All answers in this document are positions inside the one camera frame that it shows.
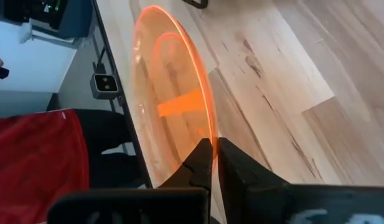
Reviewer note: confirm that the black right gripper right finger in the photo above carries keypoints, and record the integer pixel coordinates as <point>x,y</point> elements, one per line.
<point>247,193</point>

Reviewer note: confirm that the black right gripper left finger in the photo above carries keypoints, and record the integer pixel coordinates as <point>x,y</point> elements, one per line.
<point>194,174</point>

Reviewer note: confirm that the orange translucent plastic plate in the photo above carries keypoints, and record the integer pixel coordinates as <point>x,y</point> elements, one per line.
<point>176,77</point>

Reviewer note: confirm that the red cloth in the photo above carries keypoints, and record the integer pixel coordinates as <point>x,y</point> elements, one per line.
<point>39,161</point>

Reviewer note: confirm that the dark grey box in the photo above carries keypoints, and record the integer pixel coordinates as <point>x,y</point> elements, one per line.
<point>78,18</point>

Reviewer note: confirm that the white desk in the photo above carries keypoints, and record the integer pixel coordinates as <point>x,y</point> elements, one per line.
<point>33,62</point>

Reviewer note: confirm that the small black handheld device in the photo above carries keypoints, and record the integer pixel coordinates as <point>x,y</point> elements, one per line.
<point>1,73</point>

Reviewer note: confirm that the black computer case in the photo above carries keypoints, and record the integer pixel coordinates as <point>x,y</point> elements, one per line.
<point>23,11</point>

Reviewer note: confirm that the small grey table camera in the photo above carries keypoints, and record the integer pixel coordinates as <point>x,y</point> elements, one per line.
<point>104,85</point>

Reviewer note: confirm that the black metal table frame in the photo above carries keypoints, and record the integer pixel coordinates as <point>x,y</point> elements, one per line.
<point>105,39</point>

